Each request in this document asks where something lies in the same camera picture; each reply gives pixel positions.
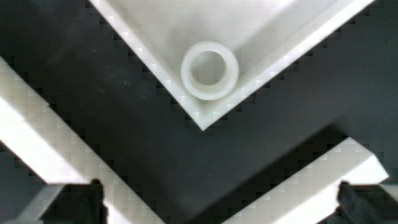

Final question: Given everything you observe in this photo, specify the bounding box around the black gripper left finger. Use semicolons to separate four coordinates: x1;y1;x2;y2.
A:
39;179;109;224

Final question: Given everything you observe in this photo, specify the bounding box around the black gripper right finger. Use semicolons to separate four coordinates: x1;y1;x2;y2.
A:
322;182;398;224

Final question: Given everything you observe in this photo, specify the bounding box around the white square tabletop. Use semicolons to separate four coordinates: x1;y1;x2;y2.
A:
89;0;375;128

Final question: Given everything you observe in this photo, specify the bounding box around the white right obstacle wall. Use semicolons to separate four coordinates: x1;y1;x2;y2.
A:
222;138;389;224

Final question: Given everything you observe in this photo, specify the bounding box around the white obstacle wall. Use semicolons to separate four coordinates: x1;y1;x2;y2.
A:
0;58;164;224
222;138;389;224

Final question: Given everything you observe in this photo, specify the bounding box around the white front obstacle wall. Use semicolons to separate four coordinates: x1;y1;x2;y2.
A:
0;58;164;224

